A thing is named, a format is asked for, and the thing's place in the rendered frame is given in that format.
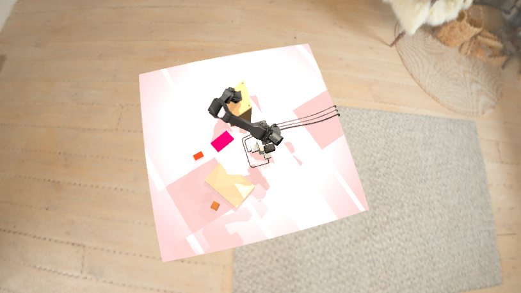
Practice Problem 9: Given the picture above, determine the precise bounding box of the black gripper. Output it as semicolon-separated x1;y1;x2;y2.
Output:
261;120;276;154

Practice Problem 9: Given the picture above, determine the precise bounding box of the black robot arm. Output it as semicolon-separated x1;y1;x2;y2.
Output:
207;87;283;146

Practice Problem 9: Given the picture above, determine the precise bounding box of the magenta rectangular block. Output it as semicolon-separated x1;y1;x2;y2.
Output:
211;131;234;152

